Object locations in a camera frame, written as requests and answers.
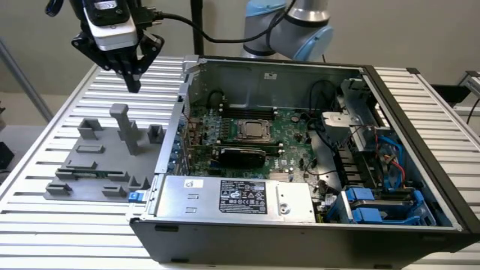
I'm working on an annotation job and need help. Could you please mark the blue case latch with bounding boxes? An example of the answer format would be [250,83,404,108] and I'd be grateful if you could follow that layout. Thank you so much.
[126,190,146,204]

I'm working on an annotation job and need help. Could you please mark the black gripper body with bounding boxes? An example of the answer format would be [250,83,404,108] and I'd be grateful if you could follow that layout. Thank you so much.
[68,0,156,57]

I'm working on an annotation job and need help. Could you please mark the green RAM stick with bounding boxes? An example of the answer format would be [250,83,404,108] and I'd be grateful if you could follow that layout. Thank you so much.
[76,171,125,179]

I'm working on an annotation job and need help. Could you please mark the black open PC case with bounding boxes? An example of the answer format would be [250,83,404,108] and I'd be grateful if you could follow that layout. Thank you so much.
[128,55,480,268]

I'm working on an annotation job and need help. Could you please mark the CPU in metal socket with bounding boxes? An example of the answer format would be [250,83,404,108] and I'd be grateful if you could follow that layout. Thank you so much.
[234,119,274,141]

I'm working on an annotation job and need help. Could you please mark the blue SATA wire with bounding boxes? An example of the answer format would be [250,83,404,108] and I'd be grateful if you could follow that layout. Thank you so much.
[376,134,406,192]

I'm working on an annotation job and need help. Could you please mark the blue black cable bundle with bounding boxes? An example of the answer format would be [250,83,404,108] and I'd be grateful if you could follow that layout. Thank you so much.
[44,0,64,18]

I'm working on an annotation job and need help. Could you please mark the black box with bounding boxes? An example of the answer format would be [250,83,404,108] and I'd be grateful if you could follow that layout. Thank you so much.
[0,142,14,170]

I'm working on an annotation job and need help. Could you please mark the black flat panel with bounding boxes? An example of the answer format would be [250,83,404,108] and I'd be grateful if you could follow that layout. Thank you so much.
[429,83,466,104]

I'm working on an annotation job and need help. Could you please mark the metal disk bay cage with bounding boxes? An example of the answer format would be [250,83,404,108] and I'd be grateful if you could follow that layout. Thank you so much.
[320,78,393,152]

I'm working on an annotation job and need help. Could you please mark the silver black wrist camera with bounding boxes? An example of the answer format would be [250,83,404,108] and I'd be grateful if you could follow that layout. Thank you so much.
[82,0,140,52]

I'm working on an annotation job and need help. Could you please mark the grey metal frame bar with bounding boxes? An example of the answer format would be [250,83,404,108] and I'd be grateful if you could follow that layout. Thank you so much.
[0,36,54,123]

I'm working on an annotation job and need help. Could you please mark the black empty RAM slots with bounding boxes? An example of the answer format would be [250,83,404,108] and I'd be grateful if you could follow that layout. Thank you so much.
[220,107,277,119]

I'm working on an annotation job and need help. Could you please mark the blue plastic drive caddy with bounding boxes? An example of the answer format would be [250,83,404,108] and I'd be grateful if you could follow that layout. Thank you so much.
[325,186,440,226]

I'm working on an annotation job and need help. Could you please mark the black graphics card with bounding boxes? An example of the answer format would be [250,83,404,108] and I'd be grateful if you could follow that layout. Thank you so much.
[217,147,268,170]

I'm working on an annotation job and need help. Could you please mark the thick black camera cable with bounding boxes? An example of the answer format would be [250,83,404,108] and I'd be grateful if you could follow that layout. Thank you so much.
[148,0,297,44]

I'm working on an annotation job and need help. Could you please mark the grey plastic parts rack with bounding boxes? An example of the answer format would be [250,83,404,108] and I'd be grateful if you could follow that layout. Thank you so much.
[44,103,166,202]

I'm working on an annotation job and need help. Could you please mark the silver power supply unit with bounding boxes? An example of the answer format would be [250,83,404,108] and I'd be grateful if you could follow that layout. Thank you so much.
[144,174,314,224]

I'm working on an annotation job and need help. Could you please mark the black vertical pole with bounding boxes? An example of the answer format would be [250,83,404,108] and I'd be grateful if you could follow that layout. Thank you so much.
[189,0,205,56]

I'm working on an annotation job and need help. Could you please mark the black case fan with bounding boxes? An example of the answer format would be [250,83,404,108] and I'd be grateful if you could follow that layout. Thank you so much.
[332,145,380,192]

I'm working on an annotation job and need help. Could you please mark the red SATA wire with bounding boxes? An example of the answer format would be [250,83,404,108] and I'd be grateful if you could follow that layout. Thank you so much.
[385,156,406,186]

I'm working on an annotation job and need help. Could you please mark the green motherboard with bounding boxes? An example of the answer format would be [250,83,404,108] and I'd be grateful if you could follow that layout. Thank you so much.
[181,108,340,181]

